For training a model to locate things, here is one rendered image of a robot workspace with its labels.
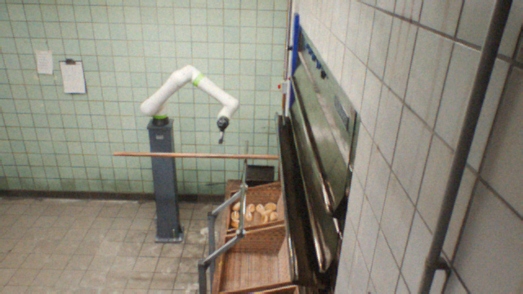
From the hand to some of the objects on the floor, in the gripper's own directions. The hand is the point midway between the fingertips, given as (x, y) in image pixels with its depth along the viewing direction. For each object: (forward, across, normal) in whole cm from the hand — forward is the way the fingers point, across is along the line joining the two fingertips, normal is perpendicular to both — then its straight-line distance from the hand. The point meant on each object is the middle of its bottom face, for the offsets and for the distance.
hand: (220, 134), depth 291 cm
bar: (+36, +134, -6) cm, 139 cm away
